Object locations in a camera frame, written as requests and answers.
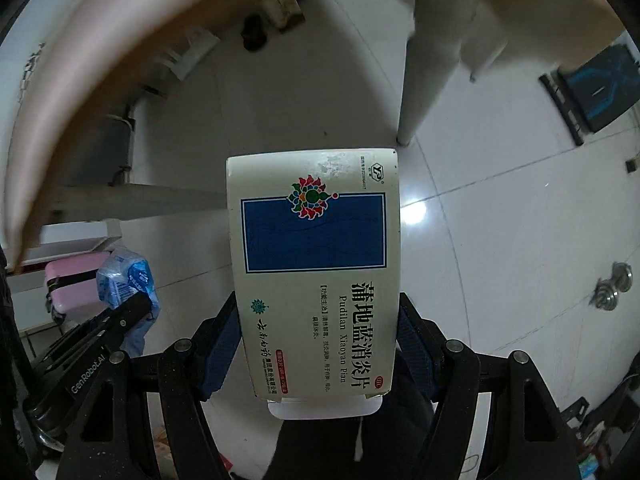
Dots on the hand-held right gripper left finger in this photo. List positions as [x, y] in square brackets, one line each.
[220, 355]

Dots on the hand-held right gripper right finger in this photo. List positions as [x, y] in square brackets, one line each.
[415, 350]

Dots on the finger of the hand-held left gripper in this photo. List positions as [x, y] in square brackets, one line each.
[122, 316]

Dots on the blue plastic packet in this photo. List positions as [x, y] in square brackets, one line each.
[122, 272]

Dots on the blue and white medicine box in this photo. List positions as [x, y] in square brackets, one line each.
[315, 235]

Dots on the pink suitcase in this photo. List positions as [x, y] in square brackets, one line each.
[70, 285]

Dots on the person's leg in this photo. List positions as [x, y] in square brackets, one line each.
[310, 455]

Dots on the black folding table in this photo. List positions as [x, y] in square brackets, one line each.
[117, 145]

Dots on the metal dumbbell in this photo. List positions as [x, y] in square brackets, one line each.
[607, 297]

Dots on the table with checkered cover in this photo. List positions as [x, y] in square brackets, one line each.
[100, 60]

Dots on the black and blue board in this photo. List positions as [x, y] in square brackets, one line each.
[597, 85]

